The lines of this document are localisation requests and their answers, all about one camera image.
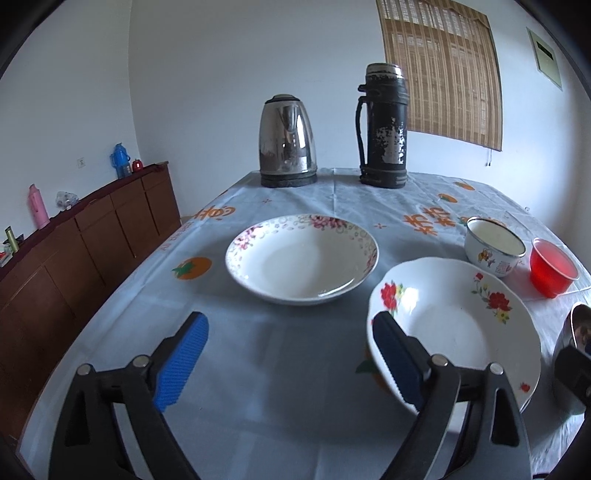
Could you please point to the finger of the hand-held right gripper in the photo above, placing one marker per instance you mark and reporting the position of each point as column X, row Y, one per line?
column 572, row 374

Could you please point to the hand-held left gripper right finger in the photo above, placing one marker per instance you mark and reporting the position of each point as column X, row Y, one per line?
column 397, row 360

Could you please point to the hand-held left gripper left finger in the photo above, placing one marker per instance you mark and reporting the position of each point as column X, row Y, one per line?
column 184, row 360

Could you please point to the stainless steel bowl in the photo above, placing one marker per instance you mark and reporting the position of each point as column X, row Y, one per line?
column 579, row 325

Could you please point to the red floral white plate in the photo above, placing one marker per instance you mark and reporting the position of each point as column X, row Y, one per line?
column 457, row 323

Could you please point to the red plastic bowl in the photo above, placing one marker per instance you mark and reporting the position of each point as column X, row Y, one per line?
column 551, row 272

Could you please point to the pink floral white plate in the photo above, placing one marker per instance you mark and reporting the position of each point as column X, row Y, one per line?
column 300, row 263

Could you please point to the white enamel bowl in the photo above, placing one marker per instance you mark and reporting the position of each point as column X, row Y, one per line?
column 489, row 256

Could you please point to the orange print grey tablecloth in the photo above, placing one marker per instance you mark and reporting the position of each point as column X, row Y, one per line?
column 277, row 350

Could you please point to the brown wooden sideboard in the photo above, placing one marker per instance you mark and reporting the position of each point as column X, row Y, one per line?
column 69, row 258

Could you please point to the small red jar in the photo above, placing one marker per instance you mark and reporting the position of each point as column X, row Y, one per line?
column 137, row 165

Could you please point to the blue thermos jug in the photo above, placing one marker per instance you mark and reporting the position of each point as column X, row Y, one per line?
column 121, row 161

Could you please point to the pink thermos bottle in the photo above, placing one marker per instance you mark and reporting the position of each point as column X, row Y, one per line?
column 39, row 210

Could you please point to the green bottle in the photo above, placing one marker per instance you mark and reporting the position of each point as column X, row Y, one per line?
column 11, row 240

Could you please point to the worn black thermos flask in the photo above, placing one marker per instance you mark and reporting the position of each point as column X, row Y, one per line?
column 385, row 129

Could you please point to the stainless steel electric kettle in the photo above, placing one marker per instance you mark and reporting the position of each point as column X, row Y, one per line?
column 286, row 138

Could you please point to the bamboo window blind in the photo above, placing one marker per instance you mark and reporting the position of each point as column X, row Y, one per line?
column 443, row 69

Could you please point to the wall electrical panel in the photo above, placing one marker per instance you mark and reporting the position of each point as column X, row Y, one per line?
column 547, row 57

